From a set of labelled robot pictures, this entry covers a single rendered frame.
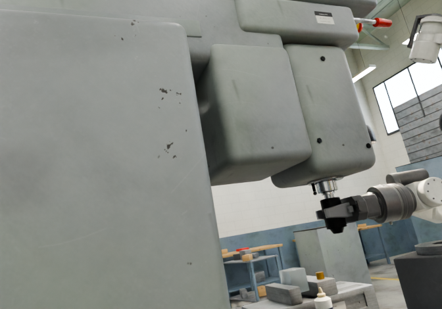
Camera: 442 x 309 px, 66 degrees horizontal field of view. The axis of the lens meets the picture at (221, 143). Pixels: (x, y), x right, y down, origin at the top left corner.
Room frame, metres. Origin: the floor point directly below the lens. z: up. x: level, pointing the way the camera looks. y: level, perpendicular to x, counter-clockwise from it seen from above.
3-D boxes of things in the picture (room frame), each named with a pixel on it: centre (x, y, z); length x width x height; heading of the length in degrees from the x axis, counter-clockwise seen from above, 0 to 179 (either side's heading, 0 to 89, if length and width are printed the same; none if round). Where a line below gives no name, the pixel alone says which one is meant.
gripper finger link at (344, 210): (0.79, -0.24, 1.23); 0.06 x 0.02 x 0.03; 98
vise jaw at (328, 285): (1.07, -0.19, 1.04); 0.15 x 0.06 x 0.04; 20
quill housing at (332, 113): (0.82, -0.23, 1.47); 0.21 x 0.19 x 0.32; 23
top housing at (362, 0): (0.82, -0.22, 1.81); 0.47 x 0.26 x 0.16; 113
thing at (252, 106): (0.75, -0.05, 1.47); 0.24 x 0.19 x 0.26; 23
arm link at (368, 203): (0.84, -0.32, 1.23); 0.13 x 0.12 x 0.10; 8
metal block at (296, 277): (1.05, -0.14, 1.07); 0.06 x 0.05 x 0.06; 20
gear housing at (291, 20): (0.81, -0.19, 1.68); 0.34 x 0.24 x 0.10; 113
